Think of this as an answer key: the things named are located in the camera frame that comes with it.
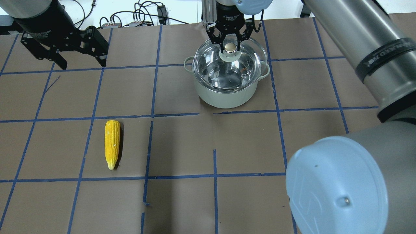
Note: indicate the pale green steel pot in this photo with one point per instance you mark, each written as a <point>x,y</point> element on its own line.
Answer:
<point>223,100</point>

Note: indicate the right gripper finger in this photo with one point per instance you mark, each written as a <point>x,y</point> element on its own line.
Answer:
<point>240,38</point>
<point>220,40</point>

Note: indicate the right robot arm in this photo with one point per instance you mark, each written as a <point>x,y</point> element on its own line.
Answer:
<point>318,160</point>

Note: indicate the yellow corn cob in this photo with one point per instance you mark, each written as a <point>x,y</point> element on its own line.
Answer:
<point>112,142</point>

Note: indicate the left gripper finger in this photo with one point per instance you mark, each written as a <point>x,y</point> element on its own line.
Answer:
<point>102,60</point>
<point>59,60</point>

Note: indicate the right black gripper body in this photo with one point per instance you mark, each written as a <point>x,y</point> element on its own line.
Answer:
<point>230,17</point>

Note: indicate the aluminium frame post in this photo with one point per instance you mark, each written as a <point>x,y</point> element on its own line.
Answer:
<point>209,12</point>

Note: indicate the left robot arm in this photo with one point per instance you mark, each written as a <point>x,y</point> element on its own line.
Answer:
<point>48,30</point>

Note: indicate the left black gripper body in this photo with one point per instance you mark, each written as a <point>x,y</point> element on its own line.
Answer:
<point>48,26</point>

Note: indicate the glass pot lid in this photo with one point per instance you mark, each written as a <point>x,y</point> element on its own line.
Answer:
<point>231,70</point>

